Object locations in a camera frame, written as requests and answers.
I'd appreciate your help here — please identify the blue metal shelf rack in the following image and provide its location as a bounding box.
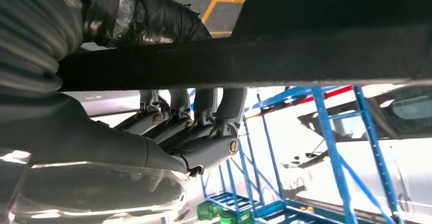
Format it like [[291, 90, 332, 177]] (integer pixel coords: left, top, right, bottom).
[[199, 121, 287, 224], [246, 86, 406, 224]]

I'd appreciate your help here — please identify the green box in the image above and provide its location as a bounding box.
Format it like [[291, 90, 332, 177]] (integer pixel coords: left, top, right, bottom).
[[219, 210, 254, 224], [197, 200, 224, 221]]

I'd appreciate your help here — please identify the white car with red stripe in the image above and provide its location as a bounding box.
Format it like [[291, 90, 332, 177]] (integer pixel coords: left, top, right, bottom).
[[280, 84, 432, 224]]

